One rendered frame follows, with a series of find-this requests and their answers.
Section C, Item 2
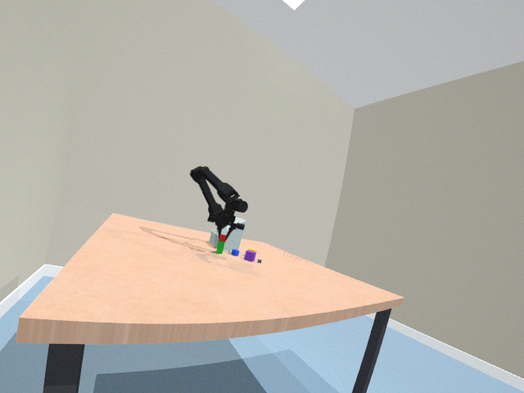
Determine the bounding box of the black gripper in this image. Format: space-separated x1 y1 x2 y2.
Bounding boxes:
207 209 245 240

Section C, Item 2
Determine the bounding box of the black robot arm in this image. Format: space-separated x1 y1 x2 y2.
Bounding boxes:
190 166 248 228

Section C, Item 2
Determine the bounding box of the purple block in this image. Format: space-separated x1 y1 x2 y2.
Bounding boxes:
244 250 256 262

